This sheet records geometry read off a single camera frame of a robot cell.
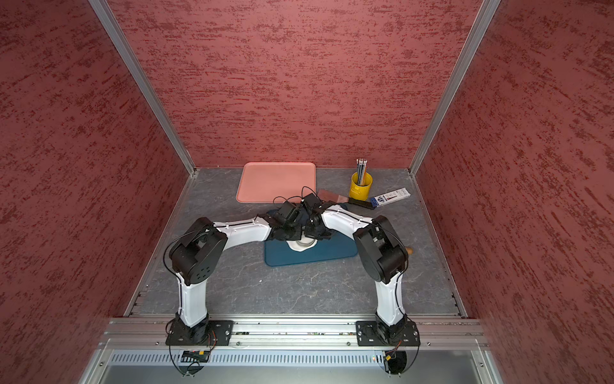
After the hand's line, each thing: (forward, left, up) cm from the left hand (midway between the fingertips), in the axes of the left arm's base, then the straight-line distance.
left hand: (299, 237), depth 96 cm
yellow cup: (+19, -26, +6) cm, 33 cm away
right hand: (-1, -6, +1) cm, 6 cm away
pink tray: (+33, +15, -3) cm, 37 cm away
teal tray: (-7, +7, 0) cm, 10 cm away
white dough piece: (-3, -1, 0) cm, 3 cm away
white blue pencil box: (+21, -42, 0) cm, 47 cm away
